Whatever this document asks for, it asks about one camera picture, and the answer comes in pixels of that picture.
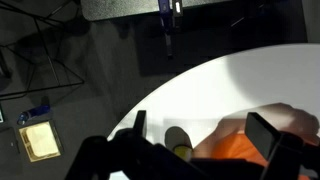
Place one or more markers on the yellow cap pill bottle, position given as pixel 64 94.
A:
pixel 184 152

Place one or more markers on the blue bar clamp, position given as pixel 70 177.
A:
pixel 168 20

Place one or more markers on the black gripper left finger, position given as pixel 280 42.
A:
pixel 140 122

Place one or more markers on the white cap pill bottle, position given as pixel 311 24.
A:
pixel 177 136

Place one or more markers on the tan cardboard box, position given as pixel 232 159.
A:
pixel 40 141

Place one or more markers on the orange plastic bag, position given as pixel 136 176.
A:
pixel 233 146

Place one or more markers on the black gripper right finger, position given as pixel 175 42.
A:
pixel 261 135

